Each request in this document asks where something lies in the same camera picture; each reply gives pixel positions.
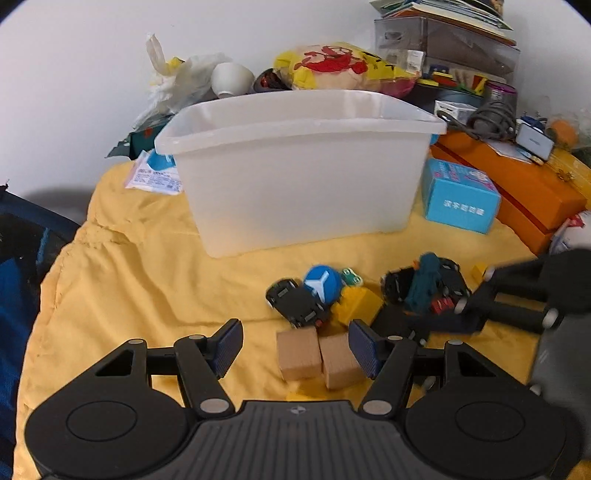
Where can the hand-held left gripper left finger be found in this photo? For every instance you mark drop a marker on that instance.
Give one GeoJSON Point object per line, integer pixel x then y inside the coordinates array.
{"type": "Point", "coordinates": [228, 346]}

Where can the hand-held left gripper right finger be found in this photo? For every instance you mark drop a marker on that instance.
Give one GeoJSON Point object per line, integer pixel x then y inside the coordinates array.
{"type": "Point", "coordinates": [364, 348]}

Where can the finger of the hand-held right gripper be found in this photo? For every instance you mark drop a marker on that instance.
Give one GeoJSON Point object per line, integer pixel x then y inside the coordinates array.
{"type": "Point", "coordinates": [517, 277]}
{"type": "Point", "coordinates": [517, 316]}

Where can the brown cardboard cube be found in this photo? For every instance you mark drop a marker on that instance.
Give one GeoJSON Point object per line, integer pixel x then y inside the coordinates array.
{"type": "Point", "coordinates": [299, 353]}
{"type": "Point", "coordinates": [339, 362]}

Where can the red toy car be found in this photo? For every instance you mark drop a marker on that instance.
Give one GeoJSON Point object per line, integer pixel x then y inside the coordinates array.
{"type": "Point", "coordinates": [441, 305]}

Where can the white plastic bin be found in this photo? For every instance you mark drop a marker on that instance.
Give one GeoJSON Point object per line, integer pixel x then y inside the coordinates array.
{"type": "Point", "coordinates": [300, 184]}

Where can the black toy car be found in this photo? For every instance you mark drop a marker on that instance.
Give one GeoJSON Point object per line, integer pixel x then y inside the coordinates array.
{"type": "Point", "coordinates": [392, 286]}
{"type": "Point", "coordinates": [397, 323]}
{"type": "Point", "coordinates": [295, 302]}
{"type": "Point", "coordinates": [452, 279]}

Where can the white soft pack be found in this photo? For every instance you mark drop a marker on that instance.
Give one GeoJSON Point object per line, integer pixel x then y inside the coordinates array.
{"type": "Point", "coordinates": [572, 233]}

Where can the small teal toy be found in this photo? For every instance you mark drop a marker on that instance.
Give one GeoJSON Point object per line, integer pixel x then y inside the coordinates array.
{"type": "Point", "coordinates": [351, 277]}

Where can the blue round toy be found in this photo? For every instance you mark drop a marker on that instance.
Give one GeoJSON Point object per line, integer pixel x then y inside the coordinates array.
{"type": "Point", "coordinates": [323, 284]}

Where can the large orange box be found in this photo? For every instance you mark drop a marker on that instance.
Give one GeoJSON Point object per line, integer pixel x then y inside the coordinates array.
{"type": "Point", "coordinates": [521, 189]}

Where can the teal toy train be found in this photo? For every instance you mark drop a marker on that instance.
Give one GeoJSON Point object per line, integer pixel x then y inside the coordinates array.
{"type": "Point", "coordinates": [422, 281]}

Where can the light blue carton box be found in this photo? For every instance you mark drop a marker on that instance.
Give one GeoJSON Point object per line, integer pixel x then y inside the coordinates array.
{"type": "Point", "coordinates": [457, 203]}

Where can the yellow wooden box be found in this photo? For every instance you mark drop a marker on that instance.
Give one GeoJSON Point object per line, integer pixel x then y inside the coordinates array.
{"type": "Point", "coordinates": [575, 166]}

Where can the white paper sheet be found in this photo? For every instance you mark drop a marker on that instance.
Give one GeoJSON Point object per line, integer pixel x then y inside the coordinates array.
{"type": "Point", "coordinates": [508, 150]}

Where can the yellow blanket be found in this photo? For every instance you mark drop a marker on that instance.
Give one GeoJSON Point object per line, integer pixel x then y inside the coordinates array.
{"type": "Point", "coordinates": [115, 286]}

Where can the orange ball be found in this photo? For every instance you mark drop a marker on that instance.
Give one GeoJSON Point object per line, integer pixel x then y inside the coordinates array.
{"type": "Point", "coordinates": [564, 131]}

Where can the small white box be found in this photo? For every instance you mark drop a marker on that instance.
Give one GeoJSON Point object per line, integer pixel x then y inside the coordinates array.
{"type": "Point", "coordinates": [455, 110]}

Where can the white and blue packet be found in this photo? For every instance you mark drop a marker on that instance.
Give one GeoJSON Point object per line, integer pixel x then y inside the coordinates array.
{"type": "Point", "coordinates": [152, 177]}

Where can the grey can with purple rim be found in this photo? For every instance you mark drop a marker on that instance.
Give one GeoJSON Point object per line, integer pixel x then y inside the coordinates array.
{"type": "Point", "coordinates": [501, 92]}

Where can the dark round tin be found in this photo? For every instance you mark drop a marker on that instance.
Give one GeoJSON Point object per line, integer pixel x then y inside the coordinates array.
{"type": "Point", "coordinates": [455, 98]}

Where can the colourful wooden puzzle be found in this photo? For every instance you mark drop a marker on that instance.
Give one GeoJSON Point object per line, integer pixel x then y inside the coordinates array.
{"type": "Point", "coordinates": [450, 76]}

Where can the dark blue fabric chair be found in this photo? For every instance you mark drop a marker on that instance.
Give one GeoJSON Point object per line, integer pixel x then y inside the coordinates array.
{"type": "Point", "coordinates": [23, 286]}

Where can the dark green box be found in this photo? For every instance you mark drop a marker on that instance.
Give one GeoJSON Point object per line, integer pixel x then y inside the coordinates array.
{"type": "Point", "coordinates": [138, 141]}

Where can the clear plastic storage box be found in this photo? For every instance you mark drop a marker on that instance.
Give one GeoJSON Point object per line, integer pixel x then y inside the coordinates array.
{"type": "Point", "coordinates": [461, 46]}

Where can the white plastic bag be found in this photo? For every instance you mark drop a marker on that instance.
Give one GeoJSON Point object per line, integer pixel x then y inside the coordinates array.
{"type": "Point", "coordinates": [178, 85]}

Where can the white bowl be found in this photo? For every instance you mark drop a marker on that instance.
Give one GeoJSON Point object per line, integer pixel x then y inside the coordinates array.
{"type": "Point", "coordinates": [231, 78]}

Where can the black blue striped bag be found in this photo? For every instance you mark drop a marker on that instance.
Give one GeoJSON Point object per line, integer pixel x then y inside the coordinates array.
{"type": "Point", "coordinates": [268, 81]}

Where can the yellow bag with red print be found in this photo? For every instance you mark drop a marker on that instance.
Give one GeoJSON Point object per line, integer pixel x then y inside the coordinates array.
{"type": "Point", "coordinates": [332, 69]}

